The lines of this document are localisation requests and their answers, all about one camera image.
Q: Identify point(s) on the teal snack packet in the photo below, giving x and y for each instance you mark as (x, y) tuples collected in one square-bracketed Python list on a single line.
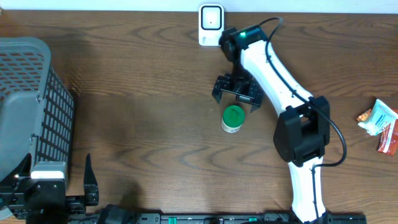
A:
[(381, 116)]

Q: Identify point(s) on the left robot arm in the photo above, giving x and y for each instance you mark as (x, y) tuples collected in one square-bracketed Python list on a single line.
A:
[(23, 170)]

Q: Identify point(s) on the red snack bar wrapper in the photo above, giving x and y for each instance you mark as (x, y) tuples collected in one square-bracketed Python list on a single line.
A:
[(388, 140)]

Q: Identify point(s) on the green lid jar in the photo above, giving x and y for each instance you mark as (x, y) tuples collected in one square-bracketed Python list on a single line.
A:
[(232, 119)]

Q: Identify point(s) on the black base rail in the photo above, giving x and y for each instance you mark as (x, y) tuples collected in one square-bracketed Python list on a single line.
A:
[(117, 215)]

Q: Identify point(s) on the white barcode scanner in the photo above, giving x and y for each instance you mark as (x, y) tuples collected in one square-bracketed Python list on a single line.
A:
[(210, 24)]

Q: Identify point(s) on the grey plastic basket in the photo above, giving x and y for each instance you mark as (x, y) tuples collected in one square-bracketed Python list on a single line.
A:
[(37, 110)]

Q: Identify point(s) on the orange small packet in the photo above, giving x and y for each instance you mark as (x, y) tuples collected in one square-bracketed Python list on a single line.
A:
[(364, 116)]

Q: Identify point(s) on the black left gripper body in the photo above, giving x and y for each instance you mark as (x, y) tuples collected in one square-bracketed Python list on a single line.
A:
[(66, 210)]

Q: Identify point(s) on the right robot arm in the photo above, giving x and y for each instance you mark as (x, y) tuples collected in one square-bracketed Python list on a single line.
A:
[(301, 134)]

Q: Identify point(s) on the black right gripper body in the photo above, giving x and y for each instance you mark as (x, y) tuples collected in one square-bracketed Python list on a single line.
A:
[(240, 81)]

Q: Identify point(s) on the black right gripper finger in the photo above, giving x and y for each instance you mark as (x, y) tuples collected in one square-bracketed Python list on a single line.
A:
[(217, 96), (254, 107)]

